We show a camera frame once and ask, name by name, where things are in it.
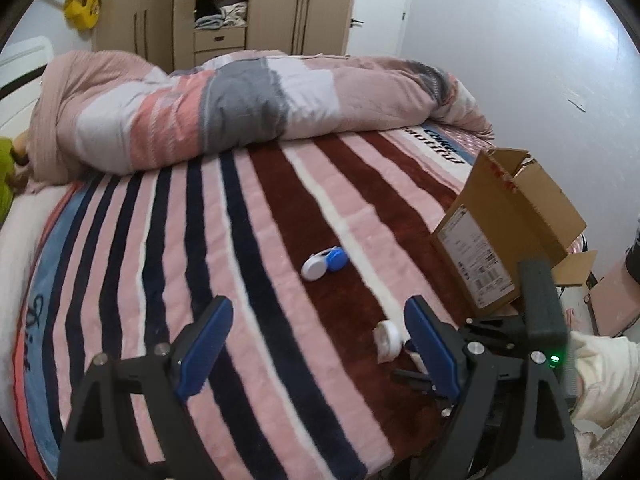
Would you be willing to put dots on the white blue round device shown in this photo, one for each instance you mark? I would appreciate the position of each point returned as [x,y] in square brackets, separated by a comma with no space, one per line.
[332,259]

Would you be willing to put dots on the white bed headboard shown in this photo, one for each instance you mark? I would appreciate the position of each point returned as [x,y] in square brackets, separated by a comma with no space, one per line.
[21,69]

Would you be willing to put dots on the yellow toy guitar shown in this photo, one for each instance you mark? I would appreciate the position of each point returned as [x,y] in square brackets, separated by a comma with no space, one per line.
[82,14]

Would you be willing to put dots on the pink stool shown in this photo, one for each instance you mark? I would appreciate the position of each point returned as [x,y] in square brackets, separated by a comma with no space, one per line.
[615,302]

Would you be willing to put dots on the beige wooden wardrobe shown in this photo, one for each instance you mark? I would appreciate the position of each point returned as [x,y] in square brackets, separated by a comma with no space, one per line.
[178,34]

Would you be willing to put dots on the striped plush blanket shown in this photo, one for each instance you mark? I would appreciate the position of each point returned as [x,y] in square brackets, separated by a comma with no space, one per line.
[124,263]

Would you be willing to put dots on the clear tape roll with dispenser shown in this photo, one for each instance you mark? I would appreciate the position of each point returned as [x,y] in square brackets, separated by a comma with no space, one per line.
[390,345]

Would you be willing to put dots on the green avocado plush toy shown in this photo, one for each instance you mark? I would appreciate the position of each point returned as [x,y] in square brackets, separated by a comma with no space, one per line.
[14,163]

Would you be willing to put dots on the brown cardboard box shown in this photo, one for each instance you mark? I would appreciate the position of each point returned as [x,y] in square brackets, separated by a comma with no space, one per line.
[510,210]

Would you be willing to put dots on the pink grey folded duvet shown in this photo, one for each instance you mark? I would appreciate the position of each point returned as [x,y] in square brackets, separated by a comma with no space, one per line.
[112,111]

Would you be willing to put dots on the white door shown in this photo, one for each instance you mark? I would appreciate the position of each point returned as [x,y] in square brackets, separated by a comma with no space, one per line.
[377,27]

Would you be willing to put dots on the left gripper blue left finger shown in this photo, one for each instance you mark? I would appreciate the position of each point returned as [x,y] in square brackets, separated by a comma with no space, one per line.
[198,346]

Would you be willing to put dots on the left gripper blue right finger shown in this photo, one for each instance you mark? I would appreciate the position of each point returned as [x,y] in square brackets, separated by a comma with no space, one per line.
[438,345]

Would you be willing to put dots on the cream sleeve forearm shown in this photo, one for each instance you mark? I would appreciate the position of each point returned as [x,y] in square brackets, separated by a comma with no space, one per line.
[608,371]

